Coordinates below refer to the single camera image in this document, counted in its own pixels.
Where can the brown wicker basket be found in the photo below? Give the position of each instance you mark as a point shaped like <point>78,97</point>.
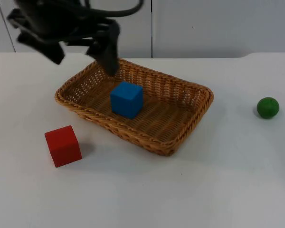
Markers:
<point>166,123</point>

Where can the red cube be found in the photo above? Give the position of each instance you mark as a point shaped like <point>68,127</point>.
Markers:
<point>63,146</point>

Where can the blue cube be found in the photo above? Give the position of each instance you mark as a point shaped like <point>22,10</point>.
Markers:
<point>126,99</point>

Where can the green ball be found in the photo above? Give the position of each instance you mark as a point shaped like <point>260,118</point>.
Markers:
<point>268,108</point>

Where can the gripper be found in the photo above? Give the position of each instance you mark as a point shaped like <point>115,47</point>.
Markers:
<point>52,23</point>

